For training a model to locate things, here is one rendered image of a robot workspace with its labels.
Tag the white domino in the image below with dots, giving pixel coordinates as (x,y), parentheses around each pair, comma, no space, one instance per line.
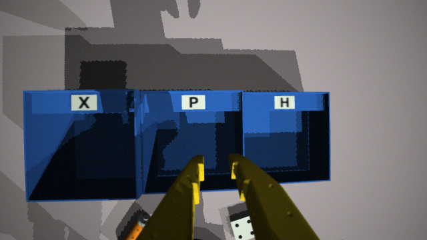
(242,226)

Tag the blue rack of three bins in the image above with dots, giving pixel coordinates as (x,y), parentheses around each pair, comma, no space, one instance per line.
(91,144)

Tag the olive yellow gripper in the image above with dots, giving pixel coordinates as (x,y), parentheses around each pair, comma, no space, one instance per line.
(273,214)

